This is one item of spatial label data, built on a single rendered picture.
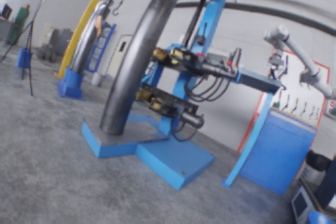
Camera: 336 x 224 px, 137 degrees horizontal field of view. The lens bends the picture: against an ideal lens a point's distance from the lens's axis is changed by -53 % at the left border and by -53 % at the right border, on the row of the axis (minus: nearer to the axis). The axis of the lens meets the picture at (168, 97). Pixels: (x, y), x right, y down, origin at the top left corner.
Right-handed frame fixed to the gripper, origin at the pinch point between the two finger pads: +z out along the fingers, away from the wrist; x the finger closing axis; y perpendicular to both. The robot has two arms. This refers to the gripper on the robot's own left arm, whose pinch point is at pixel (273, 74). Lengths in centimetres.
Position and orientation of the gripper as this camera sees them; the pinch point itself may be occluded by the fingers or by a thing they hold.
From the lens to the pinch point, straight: 118.8
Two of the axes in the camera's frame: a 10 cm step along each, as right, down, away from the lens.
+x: 5.7, 2.9, -7.6
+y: -7.3, -2.5, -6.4
